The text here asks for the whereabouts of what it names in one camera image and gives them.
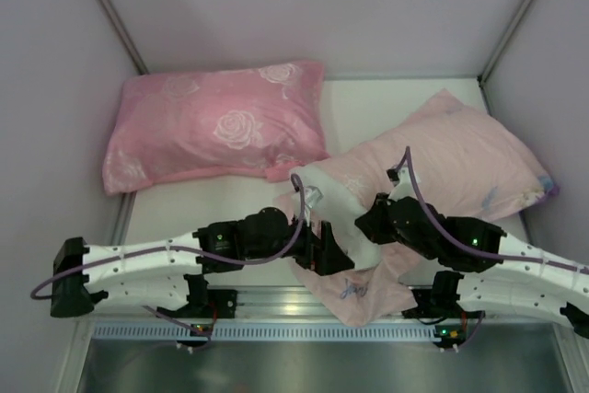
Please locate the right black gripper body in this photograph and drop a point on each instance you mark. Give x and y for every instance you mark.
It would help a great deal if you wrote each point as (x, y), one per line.
(384, 216)

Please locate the pink rose pattern pillow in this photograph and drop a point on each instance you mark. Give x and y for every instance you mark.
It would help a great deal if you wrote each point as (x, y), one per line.
(256, 122)

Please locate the white pillow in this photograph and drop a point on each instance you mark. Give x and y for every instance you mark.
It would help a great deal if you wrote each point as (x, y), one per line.
(341, 208)

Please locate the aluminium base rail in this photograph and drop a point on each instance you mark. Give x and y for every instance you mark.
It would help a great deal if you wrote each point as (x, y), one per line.
(296, 303)

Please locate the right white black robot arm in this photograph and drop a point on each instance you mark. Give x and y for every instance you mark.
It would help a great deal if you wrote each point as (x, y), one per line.
(484, 269)

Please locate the left aluminium corner post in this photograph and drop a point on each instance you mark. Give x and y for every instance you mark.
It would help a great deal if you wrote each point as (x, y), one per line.
(123, 35)

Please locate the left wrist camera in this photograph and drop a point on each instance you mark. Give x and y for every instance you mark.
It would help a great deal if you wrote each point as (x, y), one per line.
(312, 196)

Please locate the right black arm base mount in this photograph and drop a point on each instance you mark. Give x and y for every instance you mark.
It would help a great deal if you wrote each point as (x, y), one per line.
(425, 311)

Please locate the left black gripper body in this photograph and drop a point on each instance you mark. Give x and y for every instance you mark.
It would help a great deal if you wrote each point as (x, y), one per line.
(319, 248)

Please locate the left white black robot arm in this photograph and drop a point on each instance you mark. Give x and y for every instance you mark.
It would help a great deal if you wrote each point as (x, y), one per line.
(170, 275)

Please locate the purple princess print pillowcase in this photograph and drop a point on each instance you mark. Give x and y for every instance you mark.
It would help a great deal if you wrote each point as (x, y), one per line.
(467, 164)

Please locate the right aluminium corner post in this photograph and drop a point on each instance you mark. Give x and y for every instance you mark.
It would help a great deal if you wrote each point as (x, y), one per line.
(515, 22)

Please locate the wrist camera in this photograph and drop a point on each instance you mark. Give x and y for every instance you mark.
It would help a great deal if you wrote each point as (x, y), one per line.
(402, 184)
(312, 196)

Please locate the slotted grey cable duct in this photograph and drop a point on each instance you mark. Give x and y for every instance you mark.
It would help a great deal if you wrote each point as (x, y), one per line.
(295, 332)

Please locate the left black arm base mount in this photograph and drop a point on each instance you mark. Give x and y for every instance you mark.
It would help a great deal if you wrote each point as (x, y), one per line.
(212, 303)

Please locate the aluminium corner post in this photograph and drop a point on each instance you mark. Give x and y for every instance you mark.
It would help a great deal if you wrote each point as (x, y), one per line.
(123, 35)
(515, 22)

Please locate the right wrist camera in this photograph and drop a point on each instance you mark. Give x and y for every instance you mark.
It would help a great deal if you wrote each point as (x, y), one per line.
(402, 184)

